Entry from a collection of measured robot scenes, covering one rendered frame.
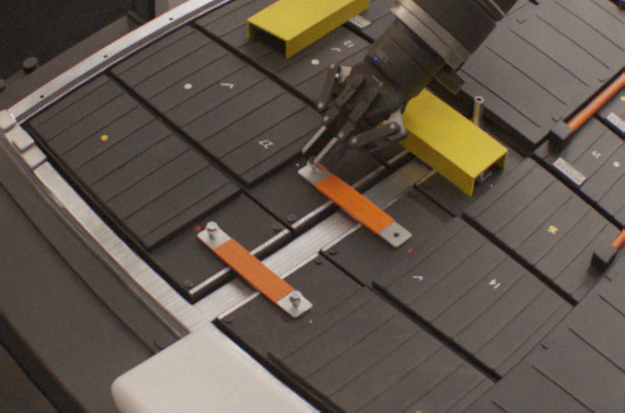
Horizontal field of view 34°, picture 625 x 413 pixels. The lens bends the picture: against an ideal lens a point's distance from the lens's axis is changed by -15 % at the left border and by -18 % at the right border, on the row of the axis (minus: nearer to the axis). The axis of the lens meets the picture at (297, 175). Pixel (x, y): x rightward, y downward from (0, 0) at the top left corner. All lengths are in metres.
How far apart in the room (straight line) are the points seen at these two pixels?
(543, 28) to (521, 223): 0.39
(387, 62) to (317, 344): 0.32
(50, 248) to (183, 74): 0.41
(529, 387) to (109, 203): 0.53
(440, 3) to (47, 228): 0.49
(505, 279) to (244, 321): 0.28
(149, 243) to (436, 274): 0.30
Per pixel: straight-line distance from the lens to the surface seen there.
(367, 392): 1.13
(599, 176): 1.38
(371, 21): 1.55
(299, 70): 1.46
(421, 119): 1.37
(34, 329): 1.07
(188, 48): 1.50
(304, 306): 1.20
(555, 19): 1.62
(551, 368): 1.16
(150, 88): 1.45
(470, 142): 1.35
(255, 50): 1.49
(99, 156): 1.37
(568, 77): 1.51
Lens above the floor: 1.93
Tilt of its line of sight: 44 degrees down
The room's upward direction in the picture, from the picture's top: 1 degrees clockwise
